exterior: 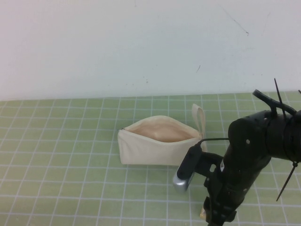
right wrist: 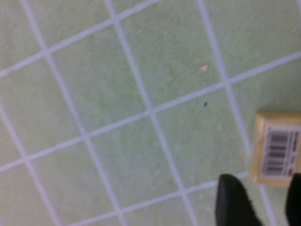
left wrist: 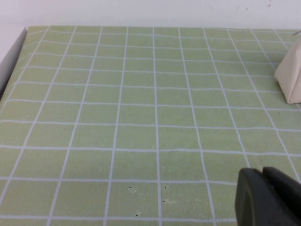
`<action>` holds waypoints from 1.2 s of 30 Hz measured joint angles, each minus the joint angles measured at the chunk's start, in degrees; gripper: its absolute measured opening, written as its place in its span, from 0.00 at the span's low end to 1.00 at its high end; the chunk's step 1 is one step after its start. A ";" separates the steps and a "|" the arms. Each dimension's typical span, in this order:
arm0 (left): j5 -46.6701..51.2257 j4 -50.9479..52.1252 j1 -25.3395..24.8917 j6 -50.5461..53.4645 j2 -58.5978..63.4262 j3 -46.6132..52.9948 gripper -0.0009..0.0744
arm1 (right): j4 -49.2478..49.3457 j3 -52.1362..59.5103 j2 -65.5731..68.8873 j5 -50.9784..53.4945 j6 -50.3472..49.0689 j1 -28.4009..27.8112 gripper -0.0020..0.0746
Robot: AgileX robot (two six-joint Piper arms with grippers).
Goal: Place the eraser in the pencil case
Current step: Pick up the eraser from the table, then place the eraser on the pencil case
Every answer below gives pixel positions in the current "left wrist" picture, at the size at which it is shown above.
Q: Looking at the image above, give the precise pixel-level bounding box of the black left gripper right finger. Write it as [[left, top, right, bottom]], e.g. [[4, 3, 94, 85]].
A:
[[262, 166, 301, 226]]

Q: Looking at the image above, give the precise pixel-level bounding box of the green grid cutting mat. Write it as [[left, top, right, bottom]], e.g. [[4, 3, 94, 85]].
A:
[[0, 25, 301, 226]]

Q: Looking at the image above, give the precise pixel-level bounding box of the cream canvas pencil case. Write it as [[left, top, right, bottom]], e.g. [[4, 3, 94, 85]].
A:
[[274, 30, 301, 105]]

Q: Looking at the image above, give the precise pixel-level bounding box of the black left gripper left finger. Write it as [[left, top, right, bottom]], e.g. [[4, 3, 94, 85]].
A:
[[234, 168, 297, 226]]

